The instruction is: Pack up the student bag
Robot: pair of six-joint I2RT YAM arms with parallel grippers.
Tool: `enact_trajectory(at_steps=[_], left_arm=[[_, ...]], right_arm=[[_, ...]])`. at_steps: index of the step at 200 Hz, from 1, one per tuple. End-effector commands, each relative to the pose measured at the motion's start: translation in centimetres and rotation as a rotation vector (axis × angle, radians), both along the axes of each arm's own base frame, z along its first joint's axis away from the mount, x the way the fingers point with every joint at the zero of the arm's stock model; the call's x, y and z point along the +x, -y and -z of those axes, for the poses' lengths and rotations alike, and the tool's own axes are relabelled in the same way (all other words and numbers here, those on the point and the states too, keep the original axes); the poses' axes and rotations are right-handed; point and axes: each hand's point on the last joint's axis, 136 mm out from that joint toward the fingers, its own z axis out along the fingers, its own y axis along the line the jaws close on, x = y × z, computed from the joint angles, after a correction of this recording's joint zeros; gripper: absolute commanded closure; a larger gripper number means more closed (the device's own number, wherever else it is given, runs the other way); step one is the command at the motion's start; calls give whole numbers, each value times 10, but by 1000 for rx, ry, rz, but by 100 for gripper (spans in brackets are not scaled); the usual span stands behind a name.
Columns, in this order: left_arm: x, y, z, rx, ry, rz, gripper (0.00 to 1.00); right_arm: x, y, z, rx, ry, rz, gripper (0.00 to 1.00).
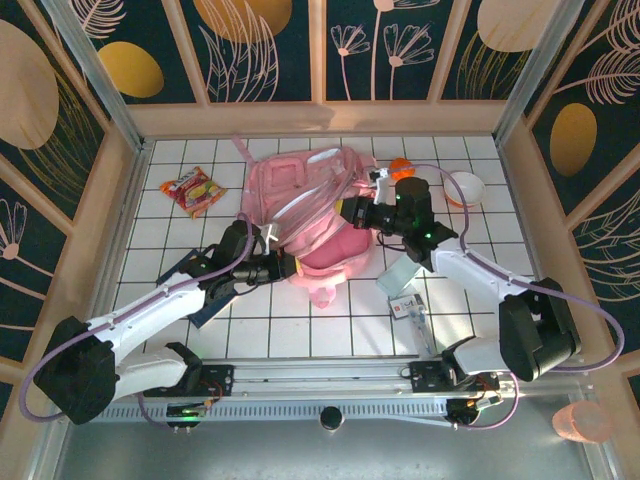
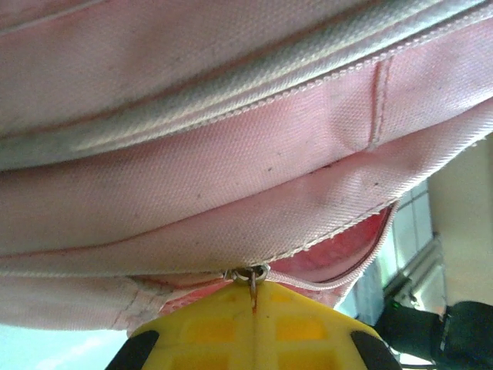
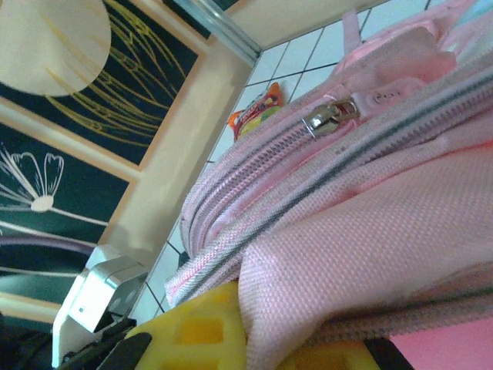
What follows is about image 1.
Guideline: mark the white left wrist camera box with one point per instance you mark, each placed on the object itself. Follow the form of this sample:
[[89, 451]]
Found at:
[[270, 236]]

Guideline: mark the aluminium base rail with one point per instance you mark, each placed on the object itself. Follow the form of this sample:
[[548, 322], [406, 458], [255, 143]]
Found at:
[[320, 375]]

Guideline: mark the orange and white bowl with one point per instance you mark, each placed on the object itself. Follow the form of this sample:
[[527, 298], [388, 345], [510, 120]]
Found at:
[[474, 189]]

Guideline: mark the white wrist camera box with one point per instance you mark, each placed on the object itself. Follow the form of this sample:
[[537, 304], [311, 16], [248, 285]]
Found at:
[[270, 236], [382, 187]]

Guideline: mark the small circuit board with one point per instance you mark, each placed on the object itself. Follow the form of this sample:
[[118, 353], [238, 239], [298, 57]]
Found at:
[[186, 414], [470, 407]]

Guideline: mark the pink school backpack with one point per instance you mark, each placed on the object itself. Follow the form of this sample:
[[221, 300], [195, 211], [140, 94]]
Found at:
[[270, 185]]

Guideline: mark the colourful snack packet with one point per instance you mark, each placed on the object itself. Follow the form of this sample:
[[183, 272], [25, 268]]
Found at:
[[192, 192]]

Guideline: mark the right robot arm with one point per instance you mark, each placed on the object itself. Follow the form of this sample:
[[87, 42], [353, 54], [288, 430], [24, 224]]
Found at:
[[480, 270]]

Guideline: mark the translucent pink cup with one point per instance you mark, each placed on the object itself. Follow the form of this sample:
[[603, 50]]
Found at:
[[582, 422]]

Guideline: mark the black round knob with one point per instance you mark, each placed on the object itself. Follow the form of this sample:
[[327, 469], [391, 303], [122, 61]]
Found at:
[[331, 417]]

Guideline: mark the white red card pack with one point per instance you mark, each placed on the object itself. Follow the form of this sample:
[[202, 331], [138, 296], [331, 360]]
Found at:
[[406, 305]]

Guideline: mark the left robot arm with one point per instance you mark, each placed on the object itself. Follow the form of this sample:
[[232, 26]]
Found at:
[[150, 320]]

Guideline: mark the clear pen pack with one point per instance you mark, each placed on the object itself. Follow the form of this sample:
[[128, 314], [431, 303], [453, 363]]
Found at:
[[421, 330]]

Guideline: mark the dark blue notebook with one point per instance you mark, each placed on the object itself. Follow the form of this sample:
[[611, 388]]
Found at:
[[212, 314]]

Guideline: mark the orange fruit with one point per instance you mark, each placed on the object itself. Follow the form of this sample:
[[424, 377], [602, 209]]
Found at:
[[400, 165]]

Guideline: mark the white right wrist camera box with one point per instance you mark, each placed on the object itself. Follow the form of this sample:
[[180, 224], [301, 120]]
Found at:
[[382, 187]]

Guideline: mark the aluminium frame post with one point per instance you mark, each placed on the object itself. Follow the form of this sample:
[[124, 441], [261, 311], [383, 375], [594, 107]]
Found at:
[[100, 80], [537, 75]]

